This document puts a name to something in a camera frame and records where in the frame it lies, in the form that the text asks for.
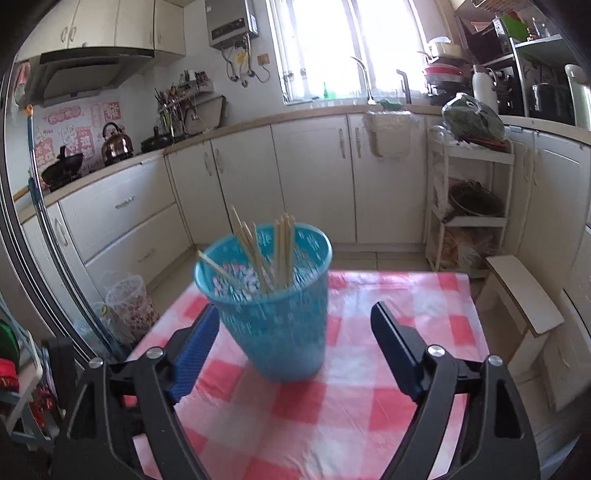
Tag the grey wall water heater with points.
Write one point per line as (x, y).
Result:
(231, 23)

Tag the cream drawer base cabinet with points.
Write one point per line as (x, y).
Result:
(115, 221)

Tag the white shelf cart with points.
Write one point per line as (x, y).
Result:
(475, 157)

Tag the green vegetable bag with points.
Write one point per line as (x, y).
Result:
(471, 117)

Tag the red white checkered tablecloth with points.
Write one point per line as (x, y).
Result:
(300, 415)

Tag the black microwave oven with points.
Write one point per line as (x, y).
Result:
(487, 44)

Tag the cream panelled base cabinet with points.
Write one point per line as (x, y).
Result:
(554, 194)

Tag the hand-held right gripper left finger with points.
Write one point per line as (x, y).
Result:
(196, 350)

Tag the black lidded pan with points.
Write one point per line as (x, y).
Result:
(475, 198)

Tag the metal counter rack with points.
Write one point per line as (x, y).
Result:
(540, 48)

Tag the white framed kitchen window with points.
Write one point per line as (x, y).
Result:
(332, 46)

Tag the black frying pan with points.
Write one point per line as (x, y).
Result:
(152, 144)

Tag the clear plastic bag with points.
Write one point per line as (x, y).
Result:
(466, 251)

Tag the white hanging bin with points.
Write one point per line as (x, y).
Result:
(388, 136)

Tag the cream door base cabinet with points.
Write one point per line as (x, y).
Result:
(300, 184)

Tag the dark framed tray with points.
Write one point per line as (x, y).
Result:
(207, 115)

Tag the black wok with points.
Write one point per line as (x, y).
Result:
(62, 168)

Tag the cream wall cabinet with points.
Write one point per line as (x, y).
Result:
(92, 23)

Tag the clear floral trash bin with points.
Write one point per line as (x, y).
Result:
(129, 309)

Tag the black tap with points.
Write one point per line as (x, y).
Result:
(406, 87)

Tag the curved chrome faucet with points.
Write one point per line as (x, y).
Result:
(364, 78)

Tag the blue perforated plastic bin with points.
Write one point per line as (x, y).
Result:
(277, 332)

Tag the wall utensil rack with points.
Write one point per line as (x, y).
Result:
(178, 99)

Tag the black cooking pot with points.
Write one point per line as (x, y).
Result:
(549, 101)

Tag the blue cross-braced shelf rack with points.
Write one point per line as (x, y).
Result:
(23, 397)

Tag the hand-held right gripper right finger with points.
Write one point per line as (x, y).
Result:
(397, 350)

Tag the green bottle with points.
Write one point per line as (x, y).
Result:
(328, 91)

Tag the stack of pots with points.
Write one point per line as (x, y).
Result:
(445, 69)

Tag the red wall stickers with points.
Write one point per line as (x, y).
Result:
(69, 124)

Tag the bunch of bamboo chopsticks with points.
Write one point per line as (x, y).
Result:
(282, 258)

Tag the blue mop pole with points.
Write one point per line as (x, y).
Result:
(32, 152)

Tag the white wooden stool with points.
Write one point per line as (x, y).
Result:
(521, 295)

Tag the white thermos bottle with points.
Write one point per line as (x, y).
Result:
(485, 90)

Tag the wall socket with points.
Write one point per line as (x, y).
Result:
(263, 59)

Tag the dark metal kettle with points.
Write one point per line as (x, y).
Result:
(117, 145)

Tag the grey door frame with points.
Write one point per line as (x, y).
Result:
(46, 254)

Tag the white electric jug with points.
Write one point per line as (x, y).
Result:
(579, 97)

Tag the black range hood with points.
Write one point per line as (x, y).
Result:
(83, 74)

